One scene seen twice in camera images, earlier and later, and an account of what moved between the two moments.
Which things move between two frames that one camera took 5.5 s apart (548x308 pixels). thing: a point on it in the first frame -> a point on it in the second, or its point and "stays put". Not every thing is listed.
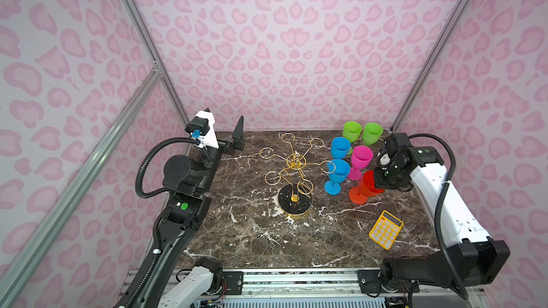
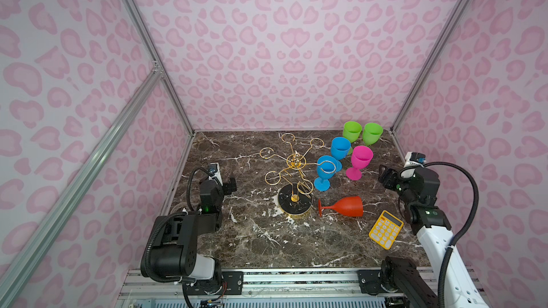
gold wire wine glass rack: [294, 197] stays put
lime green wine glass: [352, 130] stays put
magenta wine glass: [361, 157] stays put
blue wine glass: [338, 171] -> [326, 168]
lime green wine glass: [371, 133] stays put
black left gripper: [237, 143] -> [227, 189]
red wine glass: [366, 188] -> [349, 206]
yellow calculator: [386, 229] stays put
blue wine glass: [340, 147] stays put
